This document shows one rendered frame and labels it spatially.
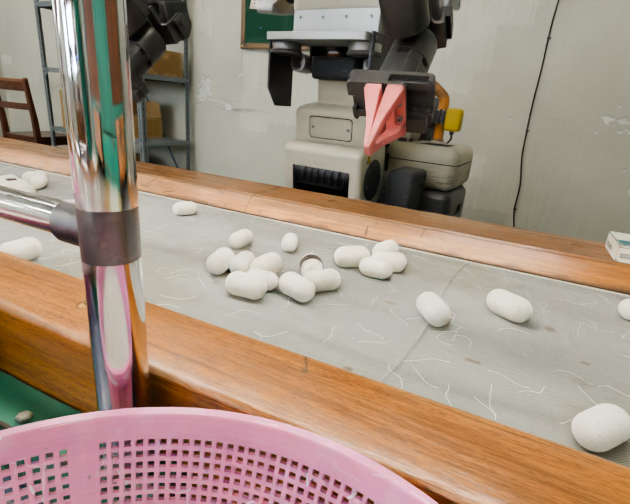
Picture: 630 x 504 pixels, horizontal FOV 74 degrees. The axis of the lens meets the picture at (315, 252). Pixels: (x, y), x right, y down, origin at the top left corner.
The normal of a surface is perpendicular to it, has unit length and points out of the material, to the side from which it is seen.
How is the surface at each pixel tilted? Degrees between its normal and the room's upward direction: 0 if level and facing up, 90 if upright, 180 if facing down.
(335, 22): 90
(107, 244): 90
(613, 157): 90
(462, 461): 0
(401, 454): 0
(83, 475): 72
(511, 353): 0
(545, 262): 45
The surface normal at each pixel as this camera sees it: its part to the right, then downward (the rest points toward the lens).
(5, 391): 0.08, -0.94
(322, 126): -0.51, 0.38
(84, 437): 0.34, 0.08
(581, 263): -0.25, -0.48
